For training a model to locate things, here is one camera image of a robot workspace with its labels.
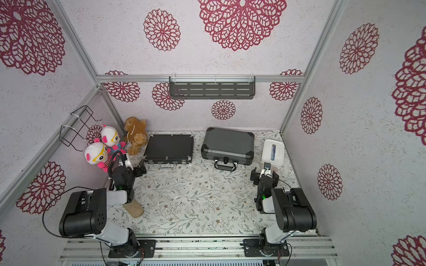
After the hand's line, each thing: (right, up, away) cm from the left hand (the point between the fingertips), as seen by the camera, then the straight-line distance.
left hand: (136, 162), depth 93 cm
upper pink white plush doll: (-14, +13, -1) cm, 19 cm away
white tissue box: (+80, +5, +8) cm, 81 cm away
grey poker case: (+53, +8, +6) cm, 53 cm away
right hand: (+72, -3, -2) cm, 72 cm away
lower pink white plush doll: (-15, +5, -10) cm, 19 cm away
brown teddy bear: (-2, +16, +5) cm, 17 cm away
